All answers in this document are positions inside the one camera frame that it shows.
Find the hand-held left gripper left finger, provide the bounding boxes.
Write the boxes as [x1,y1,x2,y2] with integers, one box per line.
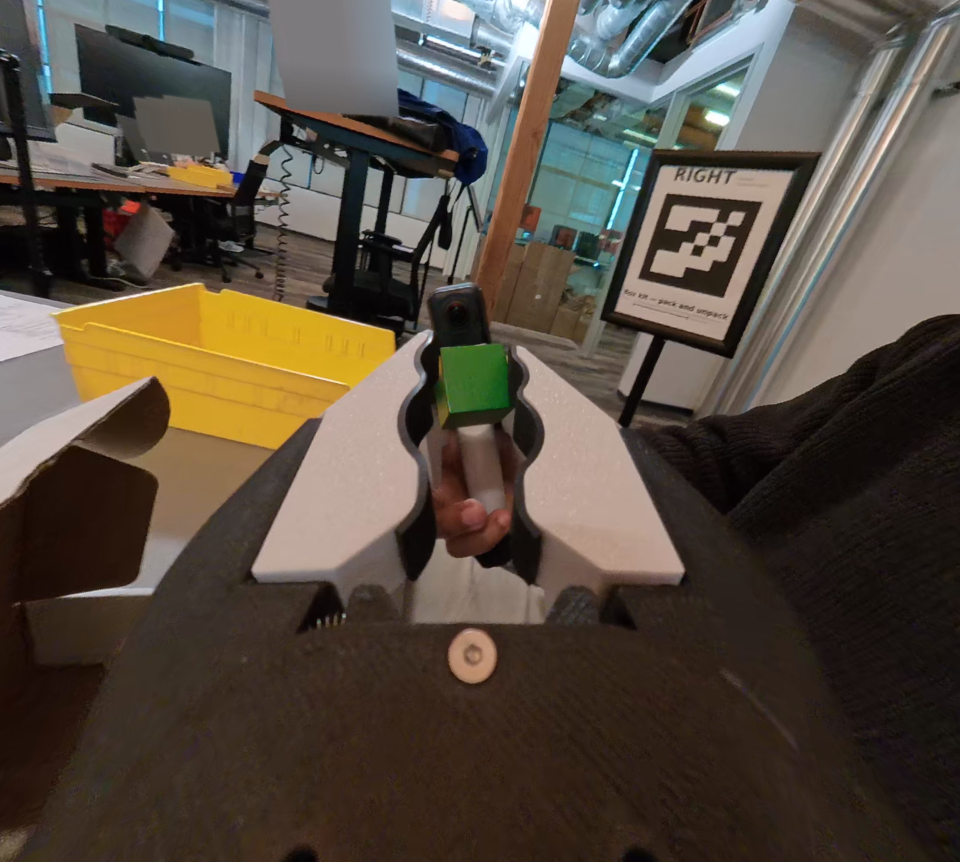
[251,331,440,584]

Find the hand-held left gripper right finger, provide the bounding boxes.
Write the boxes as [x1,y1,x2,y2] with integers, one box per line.
[512,344,687,589]

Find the green wooden cube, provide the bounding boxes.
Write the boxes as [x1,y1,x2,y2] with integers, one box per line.
[435,344,513,432]

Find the white cardboard mailer box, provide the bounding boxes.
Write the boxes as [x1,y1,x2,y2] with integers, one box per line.
[0,376,172,668]

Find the raised wooden desk top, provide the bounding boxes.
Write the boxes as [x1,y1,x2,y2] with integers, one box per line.
[253,89,460,167]

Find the person's right hand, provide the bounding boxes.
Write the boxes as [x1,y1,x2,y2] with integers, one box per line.
[432,427,520,560]

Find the brown cardboard boxes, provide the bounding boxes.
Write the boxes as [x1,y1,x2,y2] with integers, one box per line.
[493,243,595,346]

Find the blue jacket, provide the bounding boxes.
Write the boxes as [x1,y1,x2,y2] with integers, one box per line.
[397,89,490,190]

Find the black bag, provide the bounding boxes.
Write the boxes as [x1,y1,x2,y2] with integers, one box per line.
[348,114,449,153]

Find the black office chair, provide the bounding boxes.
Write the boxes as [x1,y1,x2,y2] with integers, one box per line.
[201,153,273,283]

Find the person's black sweater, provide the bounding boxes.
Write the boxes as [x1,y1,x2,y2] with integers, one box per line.
[637,314,960,862]

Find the black framed marker sign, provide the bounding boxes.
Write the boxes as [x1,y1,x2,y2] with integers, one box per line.
[600,149,822,430]

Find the blue white paper leaflet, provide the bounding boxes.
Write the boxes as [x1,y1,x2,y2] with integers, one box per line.
[0,295,63,363]

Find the wooden background table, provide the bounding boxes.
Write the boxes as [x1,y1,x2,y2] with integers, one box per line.
[0,160,280,280]

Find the silver vertical pipe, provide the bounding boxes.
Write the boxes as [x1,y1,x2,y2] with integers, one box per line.
[701,7,960,421]

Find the black stand pole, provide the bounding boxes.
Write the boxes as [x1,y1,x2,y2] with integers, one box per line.
[0,50,55,298]

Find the monitor on stand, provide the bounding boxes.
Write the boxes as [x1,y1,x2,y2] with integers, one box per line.
[0,0,59,145]

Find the black metal frame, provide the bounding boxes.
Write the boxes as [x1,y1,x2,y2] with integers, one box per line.
[281,115,400,325]

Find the coiled cable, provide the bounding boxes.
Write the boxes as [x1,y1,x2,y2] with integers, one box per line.
[272,145,297,302]

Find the wooden post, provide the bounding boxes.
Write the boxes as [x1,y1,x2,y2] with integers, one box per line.
[476,0,609,310]

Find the black wall screen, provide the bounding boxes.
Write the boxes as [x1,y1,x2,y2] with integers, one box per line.
[73,24,234,160]

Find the black camera bar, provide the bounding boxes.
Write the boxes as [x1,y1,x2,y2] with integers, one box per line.
[105,24,196,62]

